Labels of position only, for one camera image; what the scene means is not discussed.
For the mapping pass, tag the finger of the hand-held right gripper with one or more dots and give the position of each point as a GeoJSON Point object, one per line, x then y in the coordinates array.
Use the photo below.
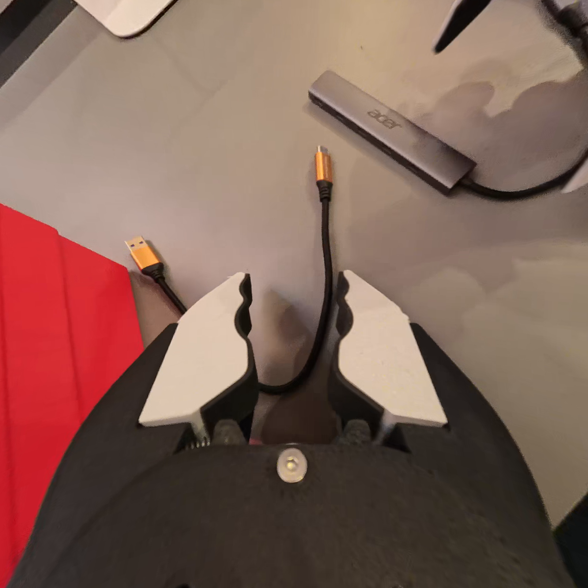
{"type": "Point", "coordinates": [464, 18]}
{"type": "Point", "coordinates": [576, 23]}

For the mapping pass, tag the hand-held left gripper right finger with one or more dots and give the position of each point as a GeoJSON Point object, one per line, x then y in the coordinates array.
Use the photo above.
{"type": "Point", "coordinates": [386, 367]}

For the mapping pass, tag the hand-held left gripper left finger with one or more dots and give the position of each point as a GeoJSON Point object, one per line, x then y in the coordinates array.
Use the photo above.
{"type": "Point", "coordinates": [202, 367]}

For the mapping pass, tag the red plastic bin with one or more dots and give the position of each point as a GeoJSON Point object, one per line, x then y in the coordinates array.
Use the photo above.
{"type": "Point", "coordinates": [55, 344]}

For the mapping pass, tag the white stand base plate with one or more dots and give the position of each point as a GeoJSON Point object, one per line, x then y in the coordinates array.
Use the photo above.
{"type": "Point", "coordinates": [128, 18]}

